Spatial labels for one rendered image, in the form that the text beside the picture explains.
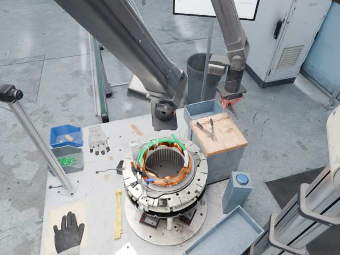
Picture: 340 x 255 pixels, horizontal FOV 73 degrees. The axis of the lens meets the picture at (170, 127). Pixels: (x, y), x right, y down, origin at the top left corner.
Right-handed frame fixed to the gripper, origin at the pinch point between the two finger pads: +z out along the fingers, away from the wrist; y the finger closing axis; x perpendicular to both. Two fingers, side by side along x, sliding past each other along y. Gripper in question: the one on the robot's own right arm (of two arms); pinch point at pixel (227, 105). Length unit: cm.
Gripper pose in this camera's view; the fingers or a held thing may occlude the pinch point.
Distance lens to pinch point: 100.2
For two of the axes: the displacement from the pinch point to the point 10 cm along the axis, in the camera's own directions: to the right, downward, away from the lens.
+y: -9.5, 2.4, -2.1
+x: 3.2, 7.0, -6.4
